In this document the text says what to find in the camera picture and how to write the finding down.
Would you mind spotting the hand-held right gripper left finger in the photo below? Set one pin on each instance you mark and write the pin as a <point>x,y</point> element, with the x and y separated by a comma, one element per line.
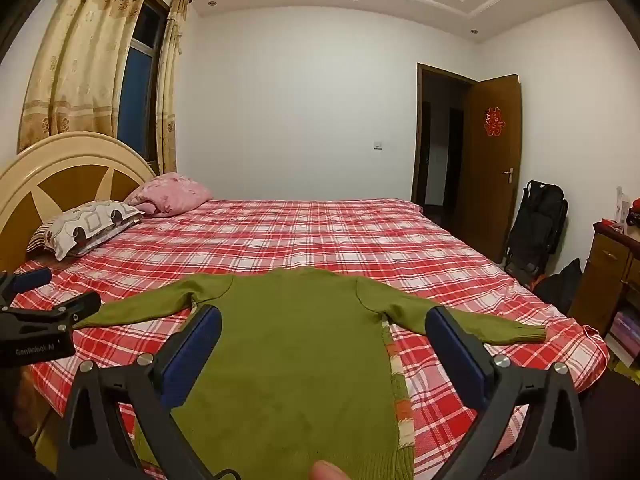
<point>200,345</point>

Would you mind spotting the black bag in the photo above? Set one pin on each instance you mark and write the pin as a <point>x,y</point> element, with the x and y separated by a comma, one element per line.
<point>562,285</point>

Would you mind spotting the wide beige patterned curtain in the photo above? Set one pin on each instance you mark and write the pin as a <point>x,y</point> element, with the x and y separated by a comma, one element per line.
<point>80,60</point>

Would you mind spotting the pink pillow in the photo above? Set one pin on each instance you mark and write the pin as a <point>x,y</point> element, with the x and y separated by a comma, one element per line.
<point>170,195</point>

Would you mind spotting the red plaid bed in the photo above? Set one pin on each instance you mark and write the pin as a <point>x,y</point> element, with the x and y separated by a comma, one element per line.
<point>325,235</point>

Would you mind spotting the brown wooden door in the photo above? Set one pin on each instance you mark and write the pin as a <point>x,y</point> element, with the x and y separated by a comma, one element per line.
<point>492,200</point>

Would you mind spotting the black suitcase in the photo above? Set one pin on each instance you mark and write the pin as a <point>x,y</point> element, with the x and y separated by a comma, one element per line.
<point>537,225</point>

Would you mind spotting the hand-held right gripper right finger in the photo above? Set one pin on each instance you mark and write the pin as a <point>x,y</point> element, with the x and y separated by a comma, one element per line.
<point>456,355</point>

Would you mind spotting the brown wooden cabinet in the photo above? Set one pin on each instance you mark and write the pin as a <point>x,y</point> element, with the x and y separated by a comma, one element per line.
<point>605,280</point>

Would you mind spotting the green knitted sweater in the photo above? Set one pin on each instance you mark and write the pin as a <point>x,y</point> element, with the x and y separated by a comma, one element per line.
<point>300,360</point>

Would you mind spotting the narrow beige patterned curtain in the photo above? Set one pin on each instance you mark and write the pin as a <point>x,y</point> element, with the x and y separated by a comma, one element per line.
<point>167,100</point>

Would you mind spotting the dark wooden door frame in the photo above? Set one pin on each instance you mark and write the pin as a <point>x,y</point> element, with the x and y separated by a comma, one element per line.
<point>417,135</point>

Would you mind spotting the white box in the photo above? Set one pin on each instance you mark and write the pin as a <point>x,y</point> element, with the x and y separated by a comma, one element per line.
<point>623,207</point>

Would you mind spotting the dark framed window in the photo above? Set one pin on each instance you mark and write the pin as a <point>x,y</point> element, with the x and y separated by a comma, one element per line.
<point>137,75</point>

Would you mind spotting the cream wooden headboard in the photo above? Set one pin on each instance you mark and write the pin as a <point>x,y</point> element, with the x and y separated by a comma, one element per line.
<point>60,170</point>

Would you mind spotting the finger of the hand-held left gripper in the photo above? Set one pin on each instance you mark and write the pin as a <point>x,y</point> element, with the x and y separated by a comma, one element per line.
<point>60,310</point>
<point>30,280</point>

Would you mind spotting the red paper door decoration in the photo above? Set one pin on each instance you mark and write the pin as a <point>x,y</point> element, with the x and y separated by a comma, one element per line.
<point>493,121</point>

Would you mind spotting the person's right hand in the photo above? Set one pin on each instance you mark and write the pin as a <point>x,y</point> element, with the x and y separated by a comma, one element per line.
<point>327,471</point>

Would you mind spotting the grey patterned pillow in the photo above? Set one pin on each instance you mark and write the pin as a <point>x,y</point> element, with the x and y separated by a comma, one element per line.
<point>85,225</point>

